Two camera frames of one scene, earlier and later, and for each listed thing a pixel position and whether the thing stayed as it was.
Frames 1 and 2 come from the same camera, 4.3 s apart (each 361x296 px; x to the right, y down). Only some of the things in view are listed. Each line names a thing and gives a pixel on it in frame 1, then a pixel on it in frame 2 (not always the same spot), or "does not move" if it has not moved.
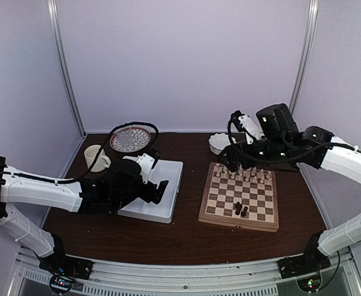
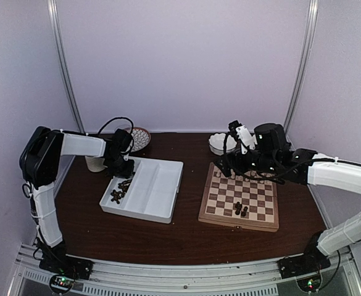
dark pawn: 243,213 does not move
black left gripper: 149,195 → 126,173
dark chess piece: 238,206 does not move
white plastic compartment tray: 170,171 does not move
